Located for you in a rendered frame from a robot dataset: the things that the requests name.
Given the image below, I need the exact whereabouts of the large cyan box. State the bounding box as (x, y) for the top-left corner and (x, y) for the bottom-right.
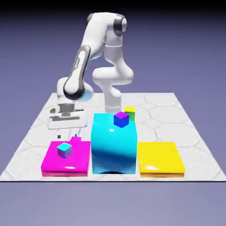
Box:
(90, 113), (138, 175)

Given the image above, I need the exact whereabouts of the small yellow cube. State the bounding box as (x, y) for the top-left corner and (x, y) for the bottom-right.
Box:
(124, 106), (136, 122)

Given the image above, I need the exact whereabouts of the large yellow box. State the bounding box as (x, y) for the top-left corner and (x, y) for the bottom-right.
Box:
(137, 141), (186, 178)

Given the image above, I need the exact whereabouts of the large magenta box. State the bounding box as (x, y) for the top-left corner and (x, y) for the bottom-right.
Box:
(41, 140), (91, 177)

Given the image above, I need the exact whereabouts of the small cyan cube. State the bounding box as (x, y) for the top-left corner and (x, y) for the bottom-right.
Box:
(56, 142), (73, 159)

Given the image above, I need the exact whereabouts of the small purple cube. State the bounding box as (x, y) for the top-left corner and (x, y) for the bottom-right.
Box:
(113, 111), (130, 128)

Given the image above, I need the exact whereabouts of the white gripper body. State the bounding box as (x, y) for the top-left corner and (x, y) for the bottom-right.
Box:
(47, 113), (87, 131)

